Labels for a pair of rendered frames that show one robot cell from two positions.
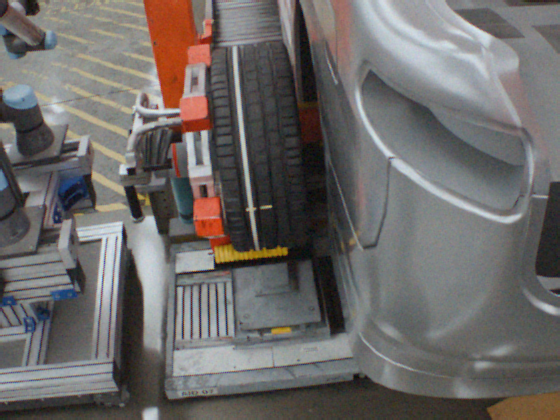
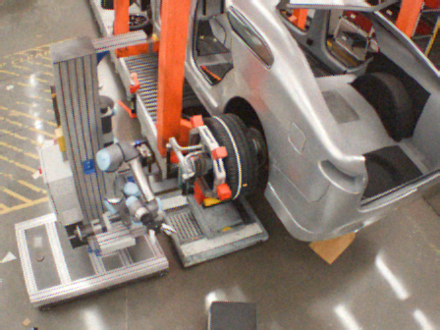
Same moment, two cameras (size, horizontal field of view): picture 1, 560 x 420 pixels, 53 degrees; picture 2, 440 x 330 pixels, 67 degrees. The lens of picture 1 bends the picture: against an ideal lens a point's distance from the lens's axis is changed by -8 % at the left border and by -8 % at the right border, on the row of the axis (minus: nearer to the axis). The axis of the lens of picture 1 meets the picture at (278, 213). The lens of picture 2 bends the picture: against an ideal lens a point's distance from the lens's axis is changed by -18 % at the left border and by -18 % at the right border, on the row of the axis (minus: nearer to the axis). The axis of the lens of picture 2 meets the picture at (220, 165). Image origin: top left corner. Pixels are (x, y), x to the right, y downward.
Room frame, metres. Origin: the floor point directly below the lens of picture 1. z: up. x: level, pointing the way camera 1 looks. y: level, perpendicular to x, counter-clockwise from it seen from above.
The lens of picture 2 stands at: (-0.33, 1.19, 3.01)
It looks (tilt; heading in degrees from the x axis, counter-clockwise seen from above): 45 degrees down; 330
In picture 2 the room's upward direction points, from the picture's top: 9 degrees clockwise
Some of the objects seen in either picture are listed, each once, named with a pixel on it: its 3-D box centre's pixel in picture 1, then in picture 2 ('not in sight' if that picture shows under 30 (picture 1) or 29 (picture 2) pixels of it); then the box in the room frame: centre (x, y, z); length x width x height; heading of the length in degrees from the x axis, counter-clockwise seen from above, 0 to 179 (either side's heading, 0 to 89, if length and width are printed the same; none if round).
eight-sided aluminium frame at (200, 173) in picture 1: (207, 152); (204, 162); (1.62, 0.21, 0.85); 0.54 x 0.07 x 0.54; 1
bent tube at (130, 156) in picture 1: (157, 127); (196, 157); (1.52, 0.33, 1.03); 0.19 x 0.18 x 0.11; 91
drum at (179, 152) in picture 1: (185, 155); (195, 164); (1.62, 0.28, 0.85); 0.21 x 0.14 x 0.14; 91
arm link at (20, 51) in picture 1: (18, 43); not in sight; (2.15, 0.95, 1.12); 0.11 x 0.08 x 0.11; 79
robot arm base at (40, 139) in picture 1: (32, 132); not in sight; (1.87, 0.88, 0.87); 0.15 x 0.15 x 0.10
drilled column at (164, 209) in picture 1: (160, 193); not in sight; (2.25, 0.55, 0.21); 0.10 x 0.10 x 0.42; 1
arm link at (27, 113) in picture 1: (21, 106); not in sight; (1.87, 0.89, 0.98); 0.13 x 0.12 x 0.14; 79
